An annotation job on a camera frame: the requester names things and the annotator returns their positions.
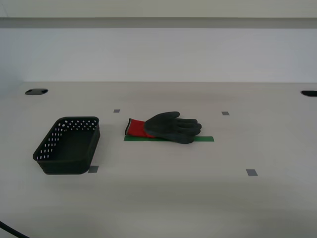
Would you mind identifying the black perforated plastic basket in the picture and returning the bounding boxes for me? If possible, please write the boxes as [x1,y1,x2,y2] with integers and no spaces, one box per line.
[32,116,101,176]

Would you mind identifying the black cable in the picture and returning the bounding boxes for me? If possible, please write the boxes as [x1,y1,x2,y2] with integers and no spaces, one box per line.
[0,220,31,238]

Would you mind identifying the black and red work glove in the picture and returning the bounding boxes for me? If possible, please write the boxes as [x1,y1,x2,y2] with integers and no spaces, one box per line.
[124,111,203,145]

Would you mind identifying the green tape strip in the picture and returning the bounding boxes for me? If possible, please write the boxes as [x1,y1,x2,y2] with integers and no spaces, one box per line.
[123,135,215,143]

